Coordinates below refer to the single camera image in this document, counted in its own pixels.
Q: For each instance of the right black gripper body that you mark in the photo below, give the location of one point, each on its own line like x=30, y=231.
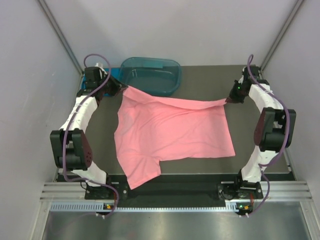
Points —
x=236, y=95

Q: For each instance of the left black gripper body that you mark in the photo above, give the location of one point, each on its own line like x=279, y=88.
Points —
x=111, y=86

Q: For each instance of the pink t shirt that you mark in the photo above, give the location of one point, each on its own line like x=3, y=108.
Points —
x=154, y=129

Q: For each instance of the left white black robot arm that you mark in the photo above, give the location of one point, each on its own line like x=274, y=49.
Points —
x=71, y=149

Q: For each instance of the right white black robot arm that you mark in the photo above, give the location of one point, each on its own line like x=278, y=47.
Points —
x=272, y=135

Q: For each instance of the folded blue t shirt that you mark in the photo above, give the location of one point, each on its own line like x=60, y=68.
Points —
x=98, y=93

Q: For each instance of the teal plastic tub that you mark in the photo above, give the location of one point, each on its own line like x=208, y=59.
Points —
x=154, y=76

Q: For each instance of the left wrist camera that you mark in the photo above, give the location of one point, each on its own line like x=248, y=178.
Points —
x=94, y=76

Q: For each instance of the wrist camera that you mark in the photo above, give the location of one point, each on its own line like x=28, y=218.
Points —
x=255, y=70
x=94, y=76

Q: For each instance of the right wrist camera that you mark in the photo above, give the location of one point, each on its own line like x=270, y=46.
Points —
x=255, y=70

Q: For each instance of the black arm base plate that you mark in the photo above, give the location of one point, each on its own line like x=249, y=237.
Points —
x=171, y=189

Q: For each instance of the aluminium frame rail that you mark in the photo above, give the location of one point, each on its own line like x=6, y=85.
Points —
x=62, y=191

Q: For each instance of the grey slotted cable duct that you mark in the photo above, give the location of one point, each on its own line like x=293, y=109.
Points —
x=101, y=207

